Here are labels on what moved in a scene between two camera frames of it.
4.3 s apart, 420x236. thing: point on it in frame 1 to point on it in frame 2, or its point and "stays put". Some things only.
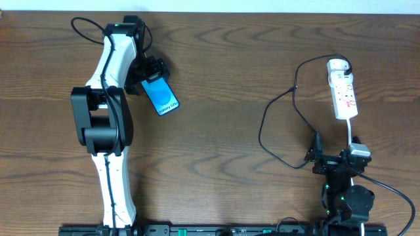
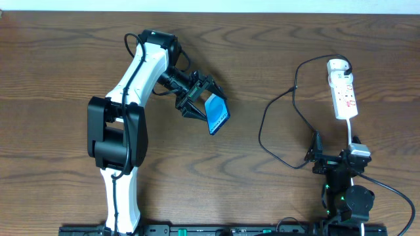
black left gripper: x=155 y=70 to x=193 y=92
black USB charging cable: x=348 y=71 stays put
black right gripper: x=330 y=159 stays put
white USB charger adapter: x=337 y=64 stays put
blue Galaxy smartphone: x=161 y=95 to x=217 y=111
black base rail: x=226 y=230 stays put
